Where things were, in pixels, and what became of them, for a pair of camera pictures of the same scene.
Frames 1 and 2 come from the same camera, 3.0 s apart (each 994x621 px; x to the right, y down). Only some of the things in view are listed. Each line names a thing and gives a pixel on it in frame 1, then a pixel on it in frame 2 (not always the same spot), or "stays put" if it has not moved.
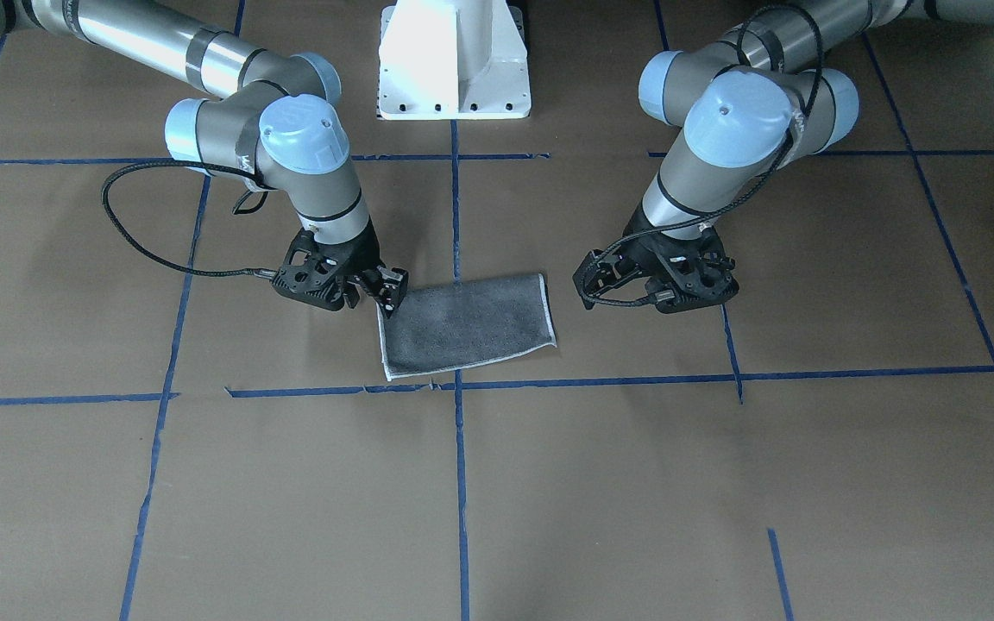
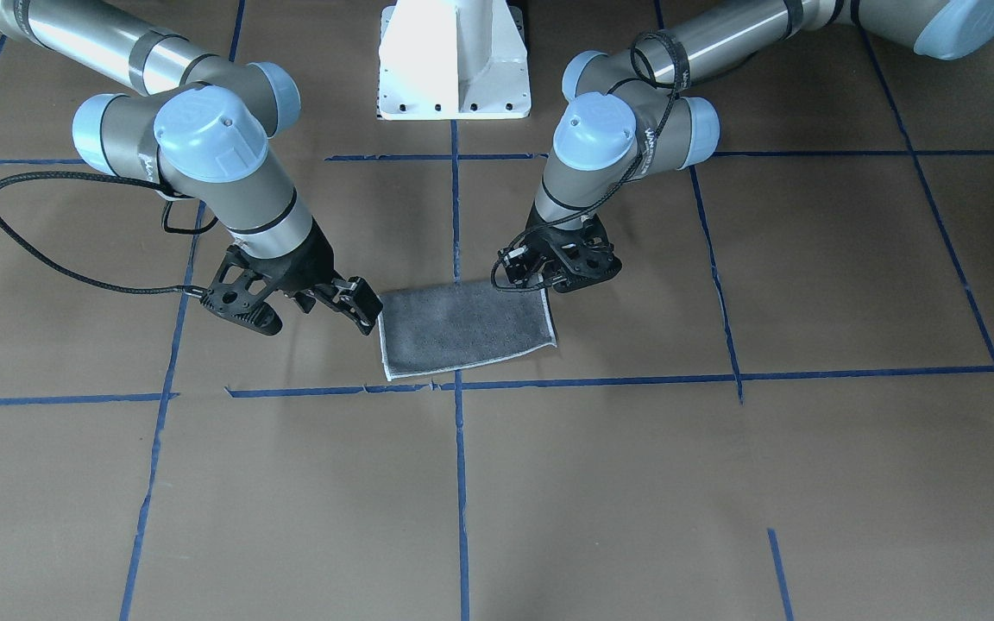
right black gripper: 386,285 to 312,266
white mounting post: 453,59 stays put
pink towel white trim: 443,326 stays put
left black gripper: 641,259 to 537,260
